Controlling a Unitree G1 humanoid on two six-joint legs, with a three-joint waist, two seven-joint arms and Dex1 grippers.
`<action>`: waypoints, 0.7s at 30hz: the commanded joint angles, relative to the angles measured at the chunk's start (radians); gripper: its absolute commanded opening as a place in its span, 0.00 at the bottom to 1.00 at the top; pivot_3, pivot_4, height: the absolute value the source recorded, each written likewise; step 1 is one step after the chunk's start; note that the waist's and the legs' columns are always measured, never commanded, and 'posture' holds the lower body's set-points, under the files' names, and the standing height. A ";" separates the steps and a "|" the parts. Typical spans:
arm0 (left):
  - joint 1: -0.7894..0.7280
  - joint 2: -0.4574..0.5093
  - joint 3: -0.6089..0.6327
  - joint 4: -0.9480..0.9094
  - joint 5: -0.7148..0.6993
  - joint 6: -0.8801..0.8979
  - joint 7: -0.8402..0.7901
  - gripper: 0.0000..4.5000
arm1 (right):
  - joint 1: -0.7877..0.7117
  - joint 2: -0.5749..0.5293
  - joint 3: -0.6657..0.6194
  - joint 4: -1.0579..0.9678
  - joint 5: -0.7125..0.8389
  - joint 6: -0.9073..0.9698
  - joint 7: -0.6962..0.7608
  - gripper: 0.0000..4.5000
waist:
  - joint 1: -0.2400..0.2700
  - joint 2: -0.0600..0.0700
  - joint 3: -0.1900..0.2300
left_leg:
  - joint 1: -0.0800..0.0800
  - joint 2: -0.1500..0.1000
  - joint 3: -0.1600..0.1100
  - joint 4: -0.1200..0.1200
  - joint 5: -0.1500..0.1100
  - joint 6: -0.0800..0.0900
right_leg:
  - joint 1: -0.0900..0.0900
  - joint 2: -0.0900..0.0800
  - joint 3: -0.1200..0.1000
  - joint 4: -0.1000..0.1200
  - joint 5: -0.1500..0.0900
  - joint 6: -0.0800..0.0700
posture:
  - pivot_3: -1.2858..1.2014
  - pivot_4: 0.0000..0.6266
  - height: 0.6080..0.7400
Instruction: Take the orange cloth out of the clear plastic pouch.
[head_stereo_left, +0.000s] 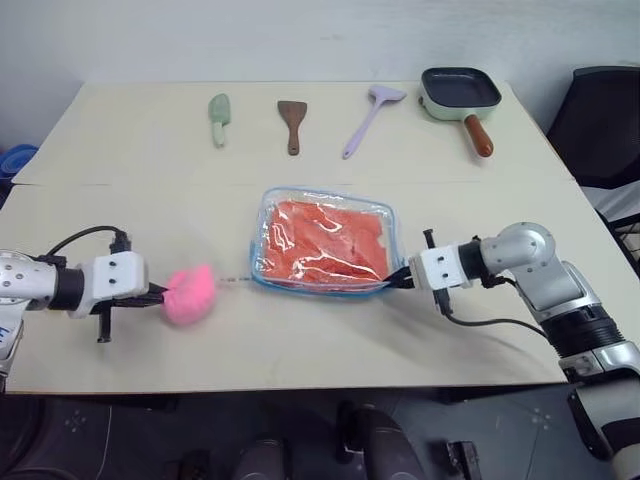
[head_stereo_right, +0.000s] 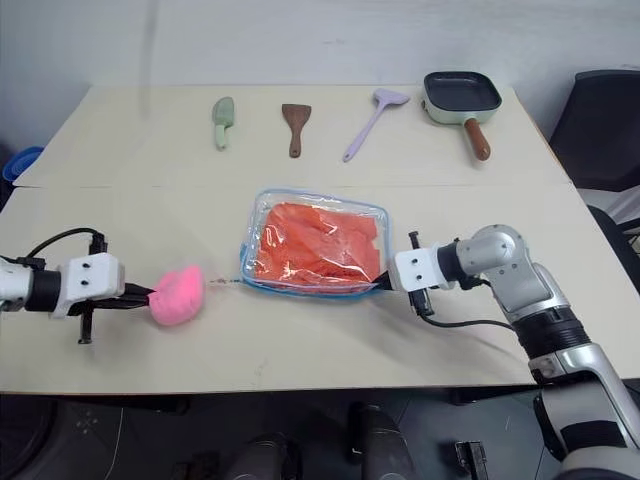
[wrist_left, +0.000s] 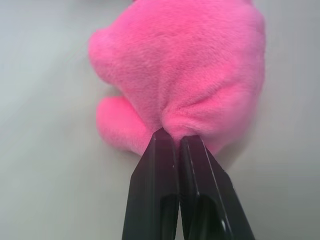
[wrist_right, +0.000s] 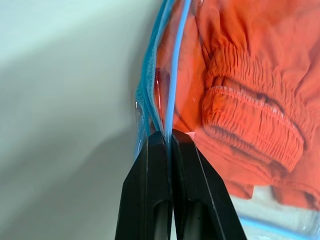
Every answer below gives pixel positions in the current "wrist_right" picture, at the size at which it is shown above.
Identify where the clear blue-trimmed plastic pouch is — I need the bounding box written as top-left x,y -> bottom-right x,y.
134,0 -> 320,240

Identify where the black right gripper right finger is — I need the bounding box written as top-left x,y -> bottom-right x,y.
170,128 -> 249,240

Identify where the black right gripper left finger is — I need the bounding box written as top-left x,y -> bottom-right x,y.
117,130 -> 174,240

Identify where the orange elastic-waist cloth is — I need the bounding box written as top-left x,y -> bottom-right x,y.
154,0 -> 320,211

